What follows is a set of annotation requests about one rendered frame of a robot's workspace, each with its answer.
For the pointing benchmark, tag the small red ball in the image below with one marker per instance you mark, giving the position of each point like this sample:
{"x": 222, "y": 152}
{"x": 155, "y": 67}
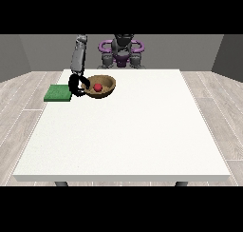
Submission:
{"x": 97, "y": 87}

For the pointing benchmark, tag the dark table leg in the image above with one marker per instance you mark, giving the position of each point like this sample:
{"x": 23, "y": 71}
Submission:
{"x": 61, "y": 183}
{"x": 181, "y": 183}

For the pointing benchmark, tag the grey robot trunk purple rings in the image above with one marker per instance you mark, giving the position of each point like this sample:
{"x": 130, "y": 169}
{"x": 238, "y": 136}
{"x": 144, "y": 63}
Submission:
{"x": 121, "y": 53}

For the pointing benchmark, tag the brown wooden bowl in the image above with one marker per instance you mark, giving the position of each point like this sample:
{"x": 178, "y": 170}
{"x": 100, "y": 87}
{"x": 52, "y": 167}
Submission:
{"x": 104, "y": 91}

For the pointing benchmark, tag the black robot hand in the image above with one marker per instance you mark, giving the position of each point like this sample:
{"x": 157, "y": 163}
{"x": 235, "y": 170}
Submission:
{"x": 74, "y": 84}

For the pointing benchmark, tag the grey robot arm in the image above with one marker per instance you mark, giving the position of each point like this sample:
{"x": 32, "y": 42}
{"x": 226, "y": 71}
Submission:
{"x": 78, "y": 56}

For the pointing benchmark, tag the green square pad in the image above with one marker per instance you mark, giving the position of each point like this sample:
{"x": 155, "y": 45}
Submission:
{"x": 58, "y": 93}

